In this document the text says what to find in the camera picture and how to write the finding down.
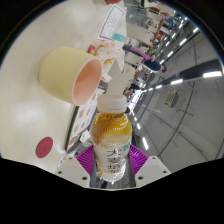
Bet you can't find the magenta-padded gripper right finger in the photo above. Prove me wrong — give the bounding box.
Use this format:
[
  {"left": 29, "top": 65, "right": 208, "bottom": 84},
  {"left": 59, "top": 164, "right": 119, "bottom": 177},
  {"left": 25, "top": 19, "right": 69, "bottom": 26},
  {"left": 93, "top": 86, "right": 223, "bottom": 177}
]
[{"left": 128, "top": 144, "right": 172, "bottom": 188}]

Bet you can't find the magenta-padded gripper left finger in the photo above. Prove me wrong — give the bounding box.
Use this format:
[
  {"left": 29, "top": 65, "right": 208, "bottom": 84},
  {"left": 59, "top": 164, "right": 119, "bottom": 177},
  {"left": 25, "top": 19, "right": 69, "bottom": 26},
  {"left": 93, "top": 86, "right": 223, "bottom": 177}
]
[{"left": 54, "top": 144, "right": 98, "bottom": 189}]

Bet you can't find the clear tea bottle white cap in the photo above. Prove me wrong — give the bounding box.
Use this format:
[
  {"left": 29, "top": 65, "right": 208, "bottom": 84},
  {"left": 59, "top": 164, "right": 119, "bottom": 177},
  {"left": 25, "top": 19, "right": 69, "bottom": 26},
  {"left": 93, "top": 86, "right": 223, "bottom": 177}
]
[{"left": 91, "top": 93, "right": 133, "bottom": 183}]

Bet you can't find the white paper napkin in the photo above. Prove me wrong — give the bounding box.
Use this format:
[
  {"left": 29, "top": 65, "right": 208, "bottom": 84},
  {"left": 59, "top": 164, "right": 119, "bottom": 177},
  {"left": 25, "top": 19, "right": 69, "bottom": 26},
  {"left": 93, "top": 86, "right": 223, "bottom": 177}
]
[{"left": 79, "top": 129, "right": 92, "bottom": 144}]

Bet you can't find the flat round red coaster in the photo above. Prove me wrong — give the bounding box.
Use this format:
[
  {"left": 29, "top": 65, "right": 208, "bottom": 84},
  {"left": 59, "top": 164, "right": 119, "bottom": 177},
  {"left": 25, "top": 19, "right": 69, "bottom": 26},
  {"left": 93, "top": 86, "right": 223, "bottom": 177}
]
[{"left": 35, "top": 136, "right": 54, "bottom": 159}]

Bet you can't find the printed paper tray liner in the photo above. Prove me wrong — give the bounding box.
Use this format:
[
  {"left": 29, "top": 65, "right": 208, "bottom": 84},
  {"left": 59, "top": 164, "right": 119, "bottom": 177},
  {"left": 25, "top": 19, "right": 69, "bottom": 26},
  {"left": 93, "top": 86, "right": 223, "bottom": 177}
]
[{"left": 68, "top": 93, "right": 101, "bottom": 151}]

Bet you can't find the ceiling air conditioner unit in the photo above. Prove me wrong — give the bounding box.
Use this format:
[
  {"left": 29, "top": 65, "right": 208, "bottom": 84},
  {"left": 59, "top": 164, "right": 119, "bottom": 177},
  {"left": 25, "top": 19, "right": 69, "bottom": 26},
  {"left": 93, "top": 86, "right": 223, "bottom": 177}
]
[{"left": 163, "top": 90, "right": 178, "bottom": 107}]

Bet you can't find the yellow cup pink inside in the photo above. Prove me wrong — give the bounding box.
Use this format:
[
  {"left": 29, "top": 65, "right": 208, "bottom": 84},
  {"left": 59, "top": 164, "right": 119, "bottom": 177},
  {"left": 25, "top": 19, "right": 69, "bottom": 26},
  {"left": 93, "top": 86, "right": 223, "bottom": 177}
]
[{"left": 38, "top": 46, "right": 104, "bottom": 107}]

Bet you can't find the beige chairs group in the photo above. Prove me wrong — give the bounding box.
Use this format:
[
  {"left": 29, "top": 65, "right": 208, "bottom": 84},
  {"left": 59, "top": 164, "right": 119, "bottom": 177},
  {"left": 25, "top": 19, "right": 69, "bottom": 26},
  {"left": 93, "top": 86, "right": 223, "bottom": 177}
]
[{"left": 123, "top": 0, "right": 188, "bottom": 101}]

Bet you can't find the crumpled food wrapper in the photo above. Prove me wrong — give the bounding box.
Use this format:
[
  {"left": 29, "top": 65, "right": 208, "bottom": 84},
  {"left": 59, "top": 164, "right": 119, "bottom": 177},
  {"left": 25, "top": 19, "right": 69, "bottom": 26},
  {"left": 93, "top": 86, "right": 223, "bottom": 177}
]
[{"left": 96, "top": 39, "right": 126, "bottom": 83}]

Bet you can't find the red sauce sachet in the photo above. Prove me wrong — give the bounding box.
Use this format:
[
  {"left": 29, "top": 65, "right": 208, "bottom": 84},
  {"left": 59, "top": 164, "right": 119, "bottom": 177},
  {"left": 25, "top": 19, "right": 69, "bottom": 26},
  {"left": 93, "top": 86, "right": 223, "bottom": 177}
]
[{"left": 88, "top": 44, "right": 98, "bottom": 56}]

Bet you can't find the ceiling lights group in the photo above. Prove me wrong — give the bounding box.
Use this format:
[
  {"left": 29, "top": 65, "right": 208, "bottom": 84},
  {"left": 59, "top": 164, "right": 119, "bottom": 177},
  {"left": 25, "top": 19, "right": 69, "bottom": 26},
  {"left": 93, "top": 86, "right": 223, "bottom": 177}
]
[{"left": 128, "top": 13, "right": 224, "bottom": 151}]

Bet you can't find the white paper sheet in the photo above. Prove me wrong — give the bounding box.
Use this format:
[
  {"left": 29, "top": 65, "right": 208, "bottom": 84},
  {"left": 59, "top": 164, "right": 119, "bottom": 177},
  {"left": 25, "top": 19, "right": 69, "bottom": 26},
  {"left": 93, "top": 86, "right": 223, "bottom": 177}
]
[{"left": 97, "top": 3, "right": 127, "bottom": 42}]

